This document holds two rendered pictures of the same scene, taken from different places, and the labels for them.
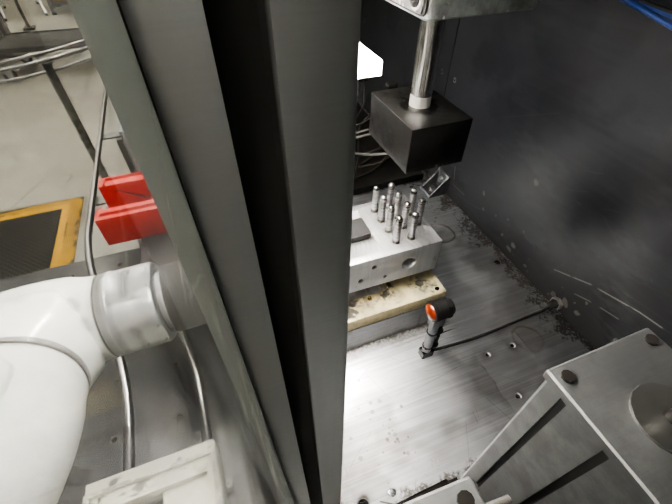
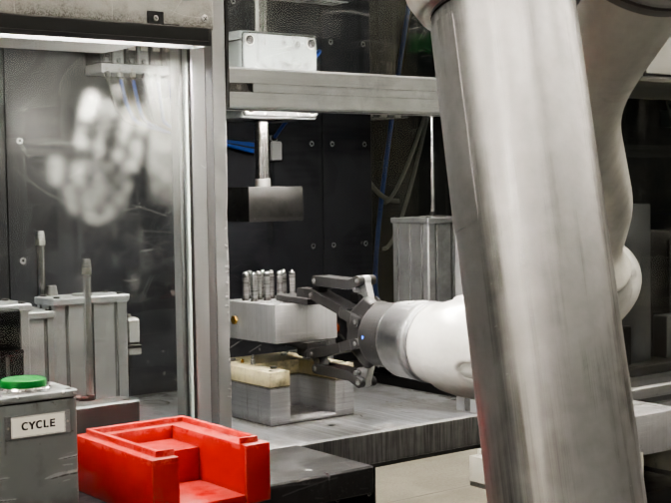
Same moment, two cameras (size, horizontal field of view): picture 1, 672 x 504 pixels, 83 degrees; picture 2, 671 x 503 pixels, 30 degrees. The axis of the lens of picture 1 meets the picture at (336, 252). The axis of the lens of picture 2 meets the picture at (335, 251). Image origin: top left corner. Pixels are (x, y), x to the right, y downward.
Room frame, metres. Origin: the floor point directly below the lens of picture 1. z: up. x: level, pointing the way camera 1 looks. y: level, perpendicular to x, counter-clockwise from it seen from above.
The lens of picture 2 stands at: (0.72, 1.52, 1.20)
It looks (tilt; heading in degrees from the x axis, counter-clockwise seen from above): 3 degrees down; 254
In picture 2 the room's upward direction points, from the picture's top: 1 degrees counter-clockwise
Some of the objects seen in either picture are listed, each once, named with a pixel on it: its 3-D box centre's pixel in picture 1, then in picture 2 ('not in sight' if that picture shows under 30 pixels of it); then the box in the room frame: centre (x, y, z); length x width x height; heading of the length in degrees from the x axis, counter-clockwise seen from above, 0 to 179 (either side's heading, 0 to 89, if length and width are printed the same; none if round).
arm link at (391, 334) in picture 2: not in sight; (418, 339); (0.24, 0.21, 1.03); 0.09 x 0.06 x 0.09; 21
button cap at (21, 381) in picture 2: not in sight; (23, 388); (0.68, 0.38, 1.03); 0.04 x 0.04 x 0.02
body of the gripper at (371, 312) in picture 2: not in sight; (376, 332); (0.27, 0.14, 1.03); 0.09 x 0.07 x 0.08; 111
